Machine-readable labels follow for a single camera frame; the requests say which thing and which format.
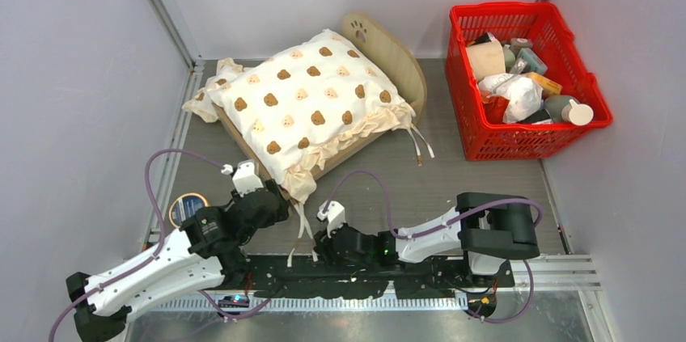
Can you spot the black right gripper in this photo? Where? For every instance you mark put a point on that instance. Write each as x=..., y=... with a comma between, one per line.
x=323, y=246

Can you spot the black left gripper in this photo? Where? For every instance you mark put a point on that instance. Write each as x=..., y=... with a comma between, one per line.
x=282, y=213

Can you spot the large bear print cushion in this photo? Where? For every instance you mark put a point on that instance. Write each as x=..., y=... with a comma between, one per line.
x=308, y=103

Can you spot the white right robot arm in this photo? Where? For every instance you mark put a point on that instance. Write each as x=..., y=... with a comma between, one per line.
x=487, y=228

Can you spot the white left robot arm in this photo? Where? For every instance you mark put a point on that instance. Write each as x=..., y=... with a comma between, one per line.
x=203, y=253

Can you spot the tape roll with blue core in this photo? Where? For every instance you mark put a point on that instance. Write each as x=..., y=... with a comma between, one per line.
x=184, y=207

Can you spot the small bear print pillow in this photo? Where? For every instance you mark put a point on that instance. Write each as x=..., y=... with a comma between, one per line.
x=202, y=104

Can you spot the red plastic basket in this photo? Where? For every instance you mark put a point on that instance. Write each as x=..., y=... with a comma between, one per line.
x=518, y=25

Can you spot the white crumpled bag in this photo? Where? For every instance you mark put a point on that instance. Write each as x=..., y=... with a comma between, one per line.
x=509, y=98

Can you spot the grey bottle with beige cap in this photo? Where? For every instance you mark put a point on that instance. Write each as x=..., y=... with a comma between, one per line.
x=567, y=109

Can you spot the yellow box in basket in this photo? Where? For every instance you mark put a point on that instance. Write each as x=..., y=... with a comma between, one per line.
x=548, y=86

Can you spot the teal box in basket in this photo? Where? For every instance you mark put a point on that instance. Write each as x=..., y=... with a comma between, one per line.
x=533, y=63

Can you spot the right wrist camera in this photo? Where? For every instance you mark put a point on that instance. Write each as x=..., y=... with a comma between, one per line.
x=333, y=214

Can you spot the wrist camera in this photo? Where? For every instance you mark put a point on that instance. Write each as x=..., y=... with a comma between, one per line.
x=333, y=214
x=244, y=176

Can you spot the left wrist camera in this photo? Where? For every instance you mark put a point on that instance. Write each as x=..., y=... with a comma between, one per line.
x=244, y=176

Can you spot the wooden pet bed frame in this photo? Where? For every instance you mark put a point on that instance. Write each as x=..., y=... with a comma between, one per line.
x=386, y=52

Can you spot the aluminium frame rail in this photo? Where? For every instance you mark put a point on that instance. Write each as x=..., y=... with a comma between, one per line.
x=173, y=33

